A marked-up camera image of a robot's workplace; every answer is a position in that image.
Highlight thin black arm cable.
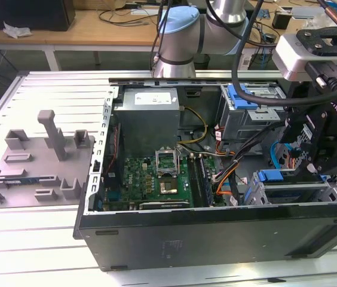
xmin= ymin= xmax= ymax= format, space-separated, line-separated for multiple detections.
xmin=149 ymin=0 xmax=169 ymax=70

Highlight black RAM slot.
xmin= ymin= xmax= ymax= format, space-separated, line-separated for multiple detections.
xmin=187 ymin=155 xmax=205 ymax=207

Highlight wooden desk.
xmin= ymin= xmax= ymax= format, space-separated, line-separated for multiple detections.
xmin=0 ymin=0 xmax=337 ymax=71

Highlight small black box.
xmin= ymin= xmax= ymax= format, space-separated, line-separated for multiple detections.
xmin=272 ymin=10 xmax=292 ymax=30

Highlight metal socket cover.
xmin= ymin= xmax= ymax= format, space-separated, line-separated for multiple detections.
xmin=155 ymin=145 xmax=178 ymax=176

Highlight black open PC case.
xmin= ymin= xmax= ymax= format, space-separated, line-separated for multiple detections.
xmin=72 ymin=77 xmax=337 ymax=272

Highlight black case fan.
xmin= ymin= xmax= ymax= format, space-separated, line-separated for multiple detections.
xmin=102 ymin=121 xmax=126 ymax=192

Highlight silver optical drive cage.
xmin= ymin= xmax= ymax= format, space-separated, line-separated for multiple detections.
xmin=219 ymin=83 xmax=289 ymax=144

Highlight blue plastic drive latch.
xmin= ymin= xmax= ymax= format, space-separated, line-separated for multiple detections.
xmin=227 ymin=85 xmax=261 ymax=111

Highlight installed RAM stick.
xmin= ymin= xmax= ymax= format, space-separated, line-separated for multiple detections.
xmin=197 ymin=155 xmax=217 ymax=206

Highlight RAM stick blue label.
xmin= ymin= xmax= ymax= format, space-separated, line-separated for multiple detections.
xmin=3 ymin=178 xmax=41 ymax=186

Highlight green motherboard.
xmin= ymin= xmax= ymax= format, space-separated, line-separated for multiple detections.
xmin=101 ymin=155 xmax=229 ymax=210

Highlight black graphics card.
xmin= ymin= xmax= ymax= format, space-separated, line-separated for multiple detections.
xmin=138 ymin=200 xmax=192 ymax=210

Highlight hard disk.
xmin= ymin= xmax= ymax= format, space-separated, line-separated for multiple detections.
xmin=244 ymin=169 xmax=330 ymax=206

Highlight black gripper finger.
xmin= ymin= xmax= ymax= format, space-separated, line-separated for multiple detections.
xmin=294 ymin=131 xmax=337 ymax=178
xmin=278 ymin=104 xmax=330 ymax=144

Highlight grey power supply unit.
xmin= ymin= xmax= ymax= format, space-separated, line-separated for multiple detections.
xmin=113 ymin=88 xmax=181 ymax=150

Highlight orange wire bundle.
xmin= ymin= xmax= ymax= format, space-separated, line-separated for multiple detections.
xmin=212 ymin=164 xmax=243 ymax=198

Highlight orange black power wire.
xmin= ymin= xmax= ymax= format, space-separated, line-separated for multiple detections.
xmin=287 ymin=148 xmax=301 ymax=170

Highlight yellow black wire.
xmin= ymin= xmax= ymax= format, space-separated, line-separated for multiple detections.
xmin=179 ymin=106 xmax=208 ymax=146

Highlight large black box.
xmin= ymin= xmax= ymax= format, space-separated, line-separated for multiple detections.
xmin=0 ymin=0 xmax=76 ymax=32

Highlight CPU socket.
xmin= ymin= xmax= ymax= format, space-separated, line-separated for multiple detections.
xmin=157 ymin=176 xmax=180 ymax=195

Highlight blue data wire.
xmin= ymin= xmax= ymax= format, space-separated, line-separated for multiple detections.
xmin=269 ymin=140 xmax=291 ymax=170

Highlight white crumpled paper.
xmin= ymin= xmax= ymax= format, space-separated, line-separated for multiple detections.
xmin=2 ymin=20 xmax=33 ymax=39

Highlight silver disk bay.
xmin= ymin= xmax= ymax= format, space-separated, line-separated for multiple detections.
xmin=241 ymin=168 xmax=337 ymax=206

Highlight clear plastic bags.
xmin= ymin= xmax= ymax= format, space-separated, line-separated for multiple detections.
xmin=303 ymin=16 xmax=328 ymax=30

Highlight grey parts rack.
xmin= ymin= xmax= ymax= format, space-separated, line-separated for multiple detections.
xmin=0 ymin=109 xmax=96 ymax=210

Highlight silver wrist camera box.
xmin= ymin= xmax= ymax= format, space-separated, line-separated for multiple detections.
xmin=275 ymin=33 xmax=337 ymax=82

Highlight grey flat box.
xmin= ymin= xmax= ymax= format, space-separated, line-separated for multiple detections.
xmin=291 ymin=6 xmax=323 ymax=19

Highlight black sleeved cable bundle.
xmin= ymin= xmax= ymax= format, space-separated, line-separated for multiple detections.
xmin=228 ymin=122 xmax=287 ymax=207

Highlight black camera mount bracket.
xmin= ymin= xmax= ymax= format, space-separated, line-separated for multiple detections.
xmin=295 ymin=26 xmax=337 ymax=58

